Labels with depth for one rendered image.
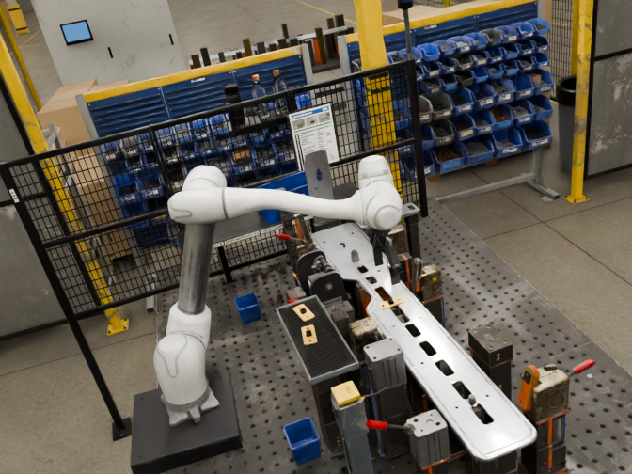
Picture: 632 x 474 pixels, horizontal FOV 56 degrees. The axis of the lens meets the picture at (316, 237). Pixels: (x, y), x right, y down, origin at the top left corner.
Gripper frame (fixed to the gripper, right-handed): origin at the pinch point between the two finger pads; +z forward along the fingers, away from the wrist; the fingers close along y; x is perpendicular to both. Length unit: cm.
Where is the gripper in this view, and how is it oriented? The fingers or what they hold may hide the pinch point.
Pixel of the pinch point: (387, 271)
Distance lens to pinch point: 202.0
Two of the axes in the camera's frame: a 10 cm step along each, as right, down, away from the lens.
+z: 1.7, 8.7, 4.7
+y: 3.1, 4.1, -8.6
